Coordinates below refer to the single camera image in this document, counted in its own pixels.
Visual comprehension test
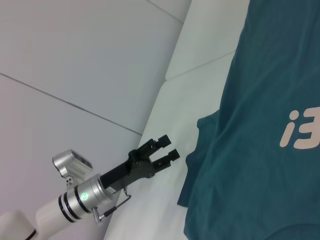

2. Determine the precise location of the teal FREE print t-shirt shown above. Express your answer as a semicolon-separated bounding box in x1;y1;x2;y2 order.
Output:
177;0;320;240

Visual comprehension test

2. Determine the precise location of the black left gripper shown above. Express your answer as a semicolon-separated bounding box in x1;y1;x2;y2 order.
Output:
99;134;181;193

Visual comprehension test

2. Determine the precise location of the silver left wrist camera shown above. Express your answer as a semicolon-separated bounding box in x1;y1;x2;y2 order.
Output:
52;149;94;187

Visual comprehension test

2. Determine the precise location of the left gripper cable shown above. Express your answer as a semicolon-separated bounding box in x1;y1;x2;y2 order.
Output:
91;188;132;226

